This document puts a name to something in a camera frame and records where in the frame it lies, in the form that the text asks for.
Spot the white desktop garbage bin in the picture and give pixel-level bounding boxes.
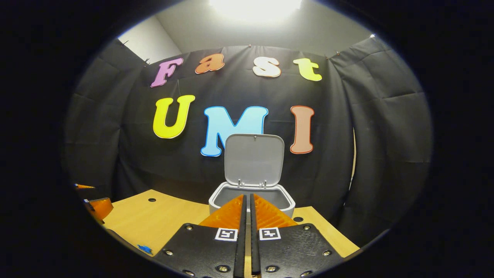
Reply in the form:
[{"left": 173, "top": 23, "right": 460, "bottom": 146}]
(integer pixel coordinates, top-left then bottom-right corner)
[{"left": 208, "top": 134, "right": 296, "bottom": 219}]

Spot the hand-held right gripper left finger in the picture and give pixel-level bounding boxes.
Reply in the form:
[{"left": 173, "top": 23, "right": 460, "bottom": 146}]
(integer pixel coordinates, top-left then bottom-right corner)
[{"left": 152, "top": 194, "right": 247, "bottom": 278}]

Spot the wooden desktop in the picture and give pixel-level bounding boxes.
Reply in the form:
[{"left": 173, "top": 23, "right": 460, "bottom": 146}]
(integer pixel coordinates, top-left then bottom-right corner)
[{"left": 102, "top": 189, "right": 360, "bottom": 278}]

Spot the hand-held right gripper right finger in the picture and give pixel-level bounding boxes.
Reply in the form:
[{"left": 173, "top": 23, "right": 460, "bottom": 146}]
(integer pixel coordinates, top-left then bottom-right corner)
[{"left": 250, "top": 193, "right": 344, "bottom": 278}]

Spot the ceiling light panel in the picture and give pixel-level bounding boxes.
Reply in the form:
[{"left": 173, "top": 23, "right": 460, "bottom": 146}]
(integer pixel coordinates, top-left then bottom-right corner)
[{"left": 208, "top": 0, "right": 303, "bottom": 22}]

